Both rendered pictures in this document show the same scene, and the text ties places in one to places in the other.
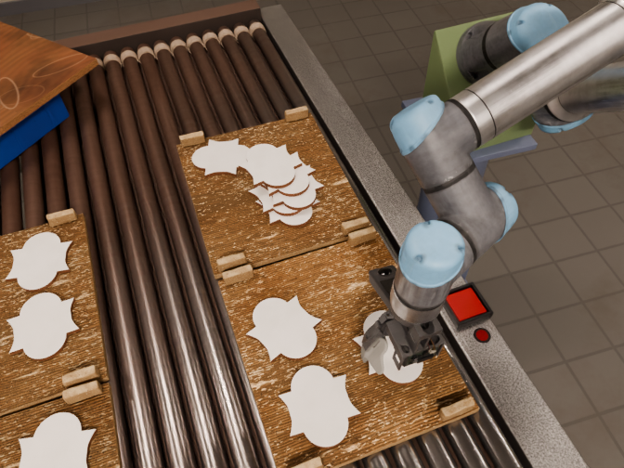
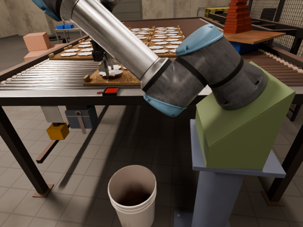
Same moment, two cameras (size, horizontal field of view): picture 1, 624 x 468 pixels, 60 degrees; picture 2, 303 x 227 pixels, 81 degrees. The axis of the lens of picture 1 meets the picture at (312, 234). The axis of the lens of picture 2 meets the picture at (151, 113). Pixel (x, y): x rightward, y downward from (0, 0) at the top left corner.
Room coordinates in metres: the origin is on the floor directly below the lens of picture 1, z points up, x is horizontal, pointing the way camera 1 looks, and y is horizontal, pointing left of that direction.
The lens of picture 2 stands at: (1.09, -0.99, 1.32)
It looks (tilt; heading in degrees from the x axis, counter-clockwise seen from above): 32 degrees down; 115
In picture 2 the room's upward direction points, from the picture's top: 3 degrees counter-clockwise
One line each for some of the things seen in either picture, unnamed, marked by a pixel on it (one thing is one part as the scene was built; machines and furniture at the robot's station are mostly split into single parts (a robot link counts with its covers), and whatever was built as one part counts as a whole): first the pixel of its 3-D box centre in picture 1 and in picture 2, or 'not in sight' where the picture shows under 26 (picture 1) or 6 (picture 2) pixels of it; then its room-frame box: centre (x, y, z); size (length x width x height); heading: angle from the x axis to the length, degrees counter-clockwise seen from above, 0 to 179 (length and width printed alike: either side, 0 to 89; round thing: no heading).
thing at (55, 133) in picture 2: not in sight; (54, 120); (0.18, -0.43, 0.74); 0.09 x 0.08 x 0.24; 19
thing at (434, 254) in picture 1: (429, 264); not in sight; (0.40, -0.15, 1.26); 0.09 x 0.08 x 0.11; 132
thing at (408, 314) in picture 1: (419, 294); not in sight; (0.40, -0.15, 1.18); 0.08 x 0.08 x 0.05
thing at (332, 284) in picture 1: (337, 341); (123, 73); (0.46, -0.04, 0.93); 0.41 x 0.35 x 0.02; 19
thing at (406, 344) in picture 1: (411, 324); (100, 49); (0.40, -0.15, 1.10); 0.09 x 0.08 x 0.12; 19
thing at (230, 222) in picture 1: (268, 186); not in sight; (0.86, 0.10, 0.93); 0.41 x 0.35 x 0.02; 18
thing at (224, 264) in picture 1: (231, 262); not in sight; (0.64, 0.16, 0.95); 0.06 x 0.02 x 0.03; 108
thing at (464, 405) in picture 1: (457, 409); (86, 78); (0.32, -0.23, 0.95); 0.06 x 0.02 x 0.03; 109
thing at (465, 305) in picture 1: (464, 305); (111, 91); (0.54, -0.29, 0.92); 0.06 x 0.06 x 0.01; 19
